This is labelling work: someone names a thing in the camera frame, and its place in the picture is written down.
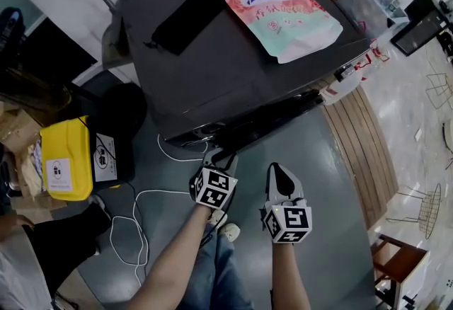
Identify wooden table with white top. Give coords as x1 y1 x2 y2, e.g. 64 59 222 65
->
369 234 431 310

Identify beige crumpled cloth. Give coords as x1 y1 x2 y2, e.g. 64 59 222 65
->
19 156 43 196

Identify wooden slatted platform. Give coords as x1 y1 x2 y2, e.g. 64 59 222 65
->
322 84 399 231

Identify person's blue jeans legs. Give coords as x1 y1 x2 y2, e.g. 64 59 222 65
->
175 223 256 310

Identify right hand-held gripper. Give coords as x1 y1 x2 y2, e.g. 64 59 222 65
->
260 162 314 246

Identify brown cardboard box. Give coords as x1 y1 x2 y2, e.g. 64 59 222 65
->
0 103 68 224

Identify clear water jug red handle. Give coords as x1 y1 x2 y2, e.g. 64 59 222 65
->
322 64 372 107
364 38 390 65

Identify tall black cabinet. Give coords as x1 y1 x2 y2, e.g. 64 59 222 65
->
391 0 453 57

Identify pink detergent refill pouch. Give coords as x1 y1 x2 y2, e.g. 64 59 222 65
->
214 0 344 64

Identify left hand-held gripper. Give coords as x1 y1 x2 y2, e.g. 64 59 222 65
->
189 147 239 211

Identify person's right forearm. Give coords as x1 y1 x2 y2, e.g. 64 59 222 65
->
270 243 314 310

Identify black rectangular case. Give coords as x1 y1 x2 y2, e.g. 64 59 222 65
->
13 16 99 90

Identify gold wire chair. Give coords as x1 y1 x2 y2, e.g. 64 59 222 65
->
385 183 442 241

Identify person's left forearm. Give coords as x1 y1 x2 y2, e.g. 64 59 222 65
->
127 204 215 310

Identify black washing machine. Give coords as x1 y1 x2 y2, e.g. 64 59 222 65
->
102 0 372 157

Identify black bin with yellow lid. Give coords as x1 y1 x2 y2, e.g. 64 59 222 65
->
38 115 137 202

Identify blue checked cloth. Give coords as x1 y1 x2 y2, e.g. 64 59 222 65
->
31 140 47 193

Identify black cloth pouch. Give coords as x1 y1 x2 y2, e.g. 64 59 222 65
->
143 0 236 57

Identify gold wire stool frame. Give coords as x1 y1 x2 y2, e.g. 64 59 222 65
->
424 73 453 110

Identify person's white shoe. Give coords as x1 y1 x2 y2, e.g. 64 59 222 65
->
217 222 241 243
208 208 228 228

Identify grey utility box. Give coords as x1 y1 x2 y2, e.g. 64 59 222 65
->
102 11 132 69

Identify white power cable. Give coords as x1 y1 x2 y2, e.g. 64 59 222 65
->
109 133 210 288

